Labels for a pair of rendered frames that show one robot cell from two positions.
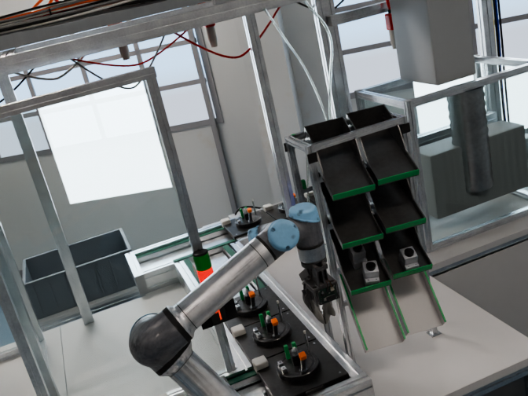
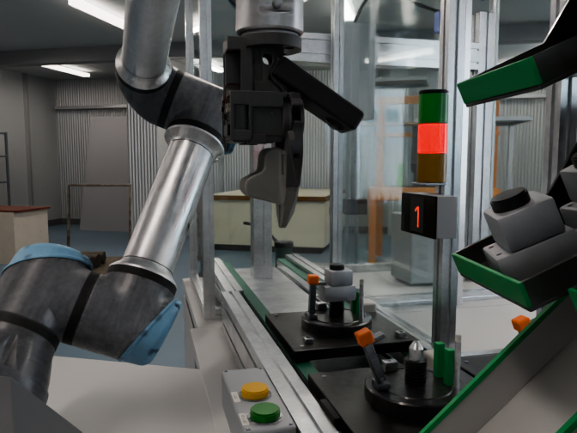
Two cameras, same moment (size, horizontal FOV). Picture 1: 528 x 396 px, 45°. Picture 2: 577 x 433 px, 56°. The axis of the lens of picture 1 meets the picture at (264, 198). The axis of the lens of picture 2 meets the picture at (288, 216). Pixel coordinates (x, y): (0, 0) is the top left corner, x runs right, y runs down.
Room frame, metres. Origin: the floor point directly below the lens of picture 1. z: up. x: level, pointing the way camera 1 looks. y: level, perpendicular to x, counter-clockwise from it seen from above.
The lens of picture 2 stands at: (1.61, -0.72, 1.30)
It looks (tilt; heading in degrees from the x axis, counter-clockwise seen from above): 6 degrees down; 91
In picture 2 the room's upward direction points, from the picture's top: straight up
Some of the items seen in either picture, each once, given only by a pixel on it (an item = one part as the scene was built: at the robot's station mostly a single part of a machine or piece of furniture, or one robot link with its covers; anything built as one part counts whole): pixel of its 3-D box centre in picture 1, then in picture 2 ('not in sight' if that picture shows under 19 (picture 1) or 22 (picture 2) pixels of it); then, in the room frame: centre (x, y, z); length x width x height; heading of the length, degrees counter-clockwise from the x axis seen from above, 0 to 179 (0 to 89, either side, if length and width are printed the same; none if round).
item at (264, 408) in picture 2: not in sight; (264, 415); (1.57, -0.03, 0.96); 0.04 x 0.04 x 0.02
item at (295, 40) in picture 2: (318, 279); (264, 94); (1.57, -0.09, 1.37); 0.09 x 0.08 x 0.12; 16
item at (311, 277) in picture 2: not in sight; (316, 294); (1.64, 0.33, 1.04); 0.04 x 0.02 x 0.08; 16
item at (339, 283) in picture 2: not in sight; (341, 281); (1.70, 0.35, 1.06); 0.08 x 0.04 x 0.07; 16
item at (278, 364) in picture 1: (295, 357); (416, 367); (1.77, 0.01, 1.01); 0.24 x 0.24 x 0.13; 16
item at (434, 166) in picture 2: not in sight; (431, 167); (1.84, 0.23, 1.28); 0.05 x 0.05 x 0.05
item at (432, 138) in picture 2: (206, 274); (432, 138); (1.84, 0.23, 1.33); 0.05 x 0.05 x 0.05
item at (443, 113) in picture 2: (202, 260); (433, 109); (1.84, 0.23, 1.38); 0.05 x 0.05 x 0.05
